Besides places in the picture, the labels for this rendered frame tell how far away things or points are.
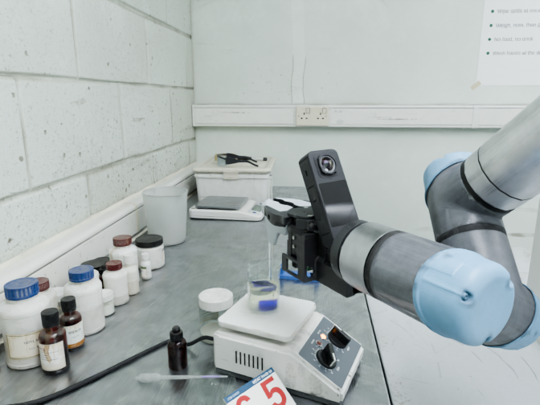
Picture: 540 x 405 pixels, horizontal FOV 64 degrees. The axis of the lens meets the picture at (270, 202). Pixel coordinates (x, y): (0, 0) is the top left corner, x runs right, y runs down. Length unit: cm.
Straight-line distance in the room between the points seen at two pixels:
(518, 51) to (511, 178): 174
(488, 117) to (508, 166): 164
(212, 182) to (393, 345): 110
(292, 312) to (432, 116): 149
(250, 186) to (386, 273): 131
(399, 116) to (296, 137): 47
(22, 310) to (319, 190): 49
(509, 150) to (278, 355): 39
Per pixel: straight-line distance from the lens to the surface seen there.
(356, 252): 45
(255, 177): 168
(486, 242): 51
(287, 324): 66
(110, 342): 83
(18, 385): 78
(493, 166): 49
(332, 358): 64
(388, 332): 84
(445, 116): 206
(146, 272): 105
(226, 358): 69
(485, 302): 40
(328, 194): 51
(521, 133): 47
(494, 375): 78
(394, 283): 42
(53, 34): 111
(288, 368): 64
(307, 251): 53
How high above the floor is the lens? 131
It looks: 13 degrees down
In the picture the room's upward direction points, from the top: straight up
